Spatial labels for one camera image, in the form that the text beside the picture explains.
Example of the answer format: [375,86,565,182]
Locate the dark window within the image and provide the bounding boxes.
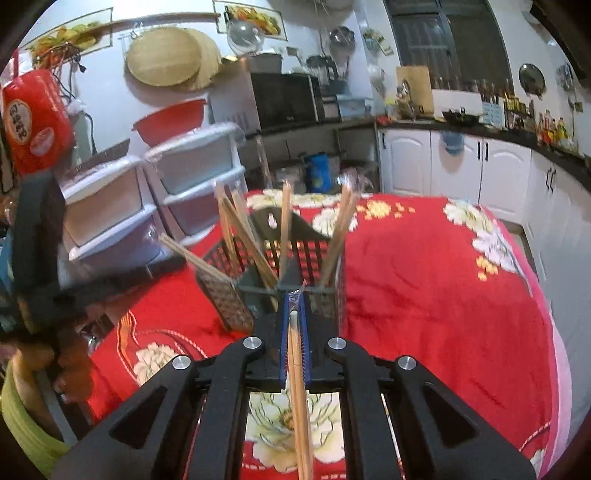
[383,0,515,90]

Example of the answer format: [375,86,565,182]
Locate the blue plastic canister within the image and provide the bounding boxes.
[307,152,334,193]

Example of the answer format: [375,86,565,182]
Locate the light blue container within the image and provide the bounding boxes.
[336,95,374,120]

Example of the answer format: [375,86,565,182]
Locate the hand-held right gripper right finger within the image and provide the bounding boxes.
[299,294,478,480]

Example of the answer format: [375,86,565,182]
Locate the white storage box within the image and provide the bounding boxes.
[431,89,485,116]

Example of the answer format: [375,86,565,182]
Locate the person's left hand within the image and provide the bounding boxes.
[14,320,93,404]

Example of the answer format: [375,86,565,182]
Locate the food wall poster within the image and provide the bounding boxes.
[21,8,114,56]
[212,0,283,38]

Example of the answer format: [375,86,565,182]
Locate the glass pot lid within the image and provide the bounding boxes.
[226,18,265,57]

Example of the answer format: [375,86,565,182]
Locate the row of spice jars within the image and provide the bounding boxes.
[431,76,514,94]

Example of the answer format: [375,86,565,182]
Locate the white kitchen cabinets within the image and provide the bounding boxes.
[376,124,591,324]

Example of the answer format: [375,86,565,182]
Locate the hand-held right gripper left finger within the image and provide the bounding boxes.
[110,291,292,480]

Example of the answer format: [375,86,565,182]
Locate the black range hood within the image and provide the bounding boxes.
[529,0,591,79]

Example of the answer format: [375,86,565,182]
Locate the red shopping bag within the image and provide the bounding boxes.
[2,48,77,176]

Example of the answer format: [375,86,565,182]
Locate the wooden cutting board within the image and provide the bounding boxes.
[396,65,435,116]

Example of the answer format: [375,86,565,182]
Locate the silver microwave oven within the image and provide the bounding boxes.
[210,71,326,136]

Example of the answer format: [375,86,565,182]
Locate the metal shelf table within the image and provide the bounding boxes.
[240,117,384,195]

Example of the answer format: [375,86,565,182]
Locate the steel pot lid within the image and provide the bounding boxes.
[329,26,357,61]

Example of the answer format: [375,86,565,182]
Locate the bare wooden chopstick pair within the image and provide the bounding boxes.
[158,233,237,283]

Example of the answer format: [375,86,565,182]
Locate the black wok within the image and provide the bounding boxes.
[441,107,481,124]

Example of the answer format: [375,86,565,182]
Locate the person's left forearm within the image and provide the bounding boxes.
[0,360,70,478]

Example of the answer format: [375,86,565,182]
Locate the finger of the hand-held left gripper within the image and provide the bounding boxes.
[92,257,188,308]

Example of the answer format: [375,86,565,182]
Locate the dark pot lid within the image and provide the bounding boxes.
[518,63,546,97]

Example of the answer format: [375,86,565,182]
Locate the row of sauce bottles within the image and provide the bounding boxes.
[536,110,578,146]

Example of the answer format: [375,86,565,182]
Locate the black lattice chopstick holder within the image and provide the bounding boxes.
[194,208,348,334]

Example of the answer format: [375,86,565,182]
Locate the red plastic basin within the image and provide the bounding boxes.
[131,98,208,145]

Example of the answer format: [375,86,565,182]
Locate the plastic-wrapped chopstick pair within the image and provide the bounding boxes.
[287,310,315,480]

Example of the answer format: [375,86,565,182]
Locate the black electric kettle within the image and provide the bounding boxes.
[307,55,340,88]

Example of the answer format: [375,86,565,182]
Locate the round bamboo tray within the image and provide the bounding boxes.
[126,26,202,87]
[187,28,223,90]

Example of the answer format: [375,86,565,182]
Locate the long wooden rod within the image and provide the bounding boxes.
[69,11,222,35]

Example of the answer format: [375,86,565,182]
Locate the red floral blanket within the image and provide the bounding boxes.
[85,189,571,480]

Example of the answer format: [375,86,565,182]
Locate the bunch of chopsticks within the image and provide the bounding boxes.
[215,179,362,289]

